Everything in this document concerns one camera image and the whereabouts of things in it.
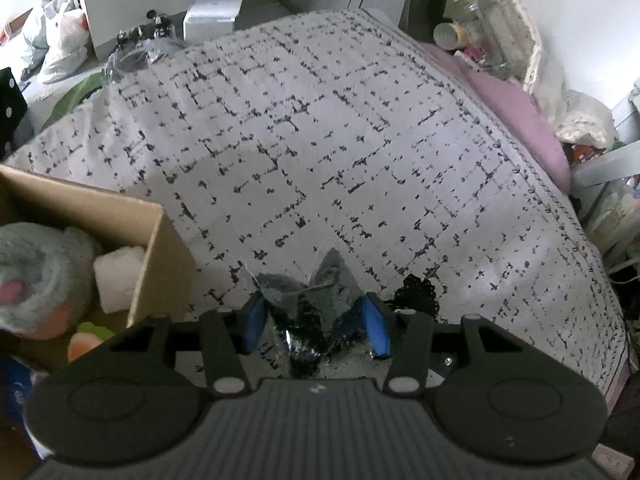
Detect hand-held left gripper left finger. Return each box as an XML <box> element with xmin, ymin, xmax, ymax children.
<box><xmin>100</xmin><ymin>291</ymin><xmax>267</xmax><ymax>397</ymax></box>

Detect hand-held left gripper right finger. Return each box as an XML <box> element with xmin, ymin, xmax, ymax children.
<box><xmin>363</xmin><ymin>291</ymin><xmax>531</xmax><ymax>397</ymax></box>

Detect dark plastic-wrapped lace item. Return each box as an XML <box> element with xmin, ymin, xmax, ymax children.
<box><xmin>242</xmin><ymin>247</ymin><xmax>373</xmax><ymax>378</ymax></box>

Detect brown cardboard box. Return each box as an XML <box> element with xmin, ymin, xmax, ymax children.
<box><xmin>0</xmin><ymin>164</ymin><xmax>197</xmax><ymax>478</ymax></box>

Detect white soft sponge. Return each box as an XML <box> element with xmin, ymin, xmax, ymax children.
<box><xmin>93</xmin><ymin>245</ymin><xmax>149</xmax><ymax>313</ymax></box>

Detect burger squishy toy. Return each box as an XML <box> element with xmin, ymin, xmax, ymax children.
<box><xmin>66</xmin><ymin>321</ymin><xmax>117</xmax><ymax>363</ymax></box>

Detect grey pink plush toy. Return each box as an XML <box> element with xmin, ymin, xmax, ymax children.
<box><xmin>0</xmin><ymin>224</ymin><xmax>104</xmax><ymax>341</ymax></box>

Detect blue tissue packet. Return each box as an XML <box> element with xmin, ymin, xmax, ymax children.
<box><xmin>0</xmin><ymin>357</ymin><xmax>48</xmax><ymax>428</ymax></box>

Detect black lace cloth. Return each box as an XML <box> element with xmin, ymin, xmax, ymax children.
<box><xmin>384</xmin><ymin>274</ymin><xmax>440</xmax><ymax>318</ymax></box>

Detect black-patterned white blanket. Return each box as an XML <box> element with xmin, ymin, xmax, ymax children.
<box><xmin>4</xmin><ymin>7</ymin><xmax>628</xmax><ymax>378</ymax></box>

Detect pink bed sheet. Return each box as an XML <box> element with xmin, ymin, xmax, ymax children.
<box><xmin>415</xmin><ymin>42</ymin><xmax>632</xmax><ymax>403</ymax></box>

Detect bags under desk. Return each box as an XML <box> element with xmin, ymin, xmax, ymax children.
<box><xmin>575</xmin><ymin>142</ymin><xmax>640</xmax><ymax>271</ymax></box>

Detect green cloth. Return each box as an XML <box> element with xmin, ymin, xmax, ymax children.
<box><xmin>42</xmin><ymin>72</ymin><xmax>108</xmax><ymax>128</ymax></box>

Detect paper cup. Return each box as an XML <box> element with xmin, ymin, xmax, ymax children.
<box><xmin>432</xmin><ymin>21</ymin><xmax>473</xmax><ymax>51</ymax></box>

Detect crumpled white plastic bags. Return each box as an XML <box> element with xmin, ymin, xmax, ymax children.
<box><xmin>492</xmin><ymin>0</ymin><xmax>618</xmax><ymax>150</ymax></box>

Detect white appliance box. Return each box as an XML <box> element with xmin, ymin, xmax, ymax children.
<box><xmin>183</xmin><ymin>0</ymin><xmax>241</xmax><ymax>43</ymax></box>

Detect black dice stool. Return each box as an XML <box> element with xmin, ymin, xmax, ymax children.
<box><xmin>0</xmin><ymin>66</ymin><xmax>30</xmax><ymax>153</ymax></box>

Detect clear plastic bottle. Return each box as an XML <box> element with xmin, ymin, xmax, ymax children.
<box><xmin>447</xmin><ymin>0</ymin><xmax>506</xmax><ymax>68</ymax></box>

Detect white and red plastic bag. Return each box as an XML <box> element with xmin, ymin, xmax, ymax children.
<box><xmin>37</xmin><ymin>7</ymin><xmax>93</xmax><ymax>85</ymax></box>

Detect pale blue plastic bag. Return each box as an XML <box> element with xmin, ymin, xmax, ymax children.
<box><xmin>20</xmin><ymin>0</ymin><xmax>68</xmax><ymax>81</ymax></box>

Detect black camera gear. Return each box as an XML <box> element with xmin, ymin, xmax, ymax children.
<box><xmin>102</xmin><ymin>7</ymin><xmax>187</xmax><ymax>83</ymax></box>

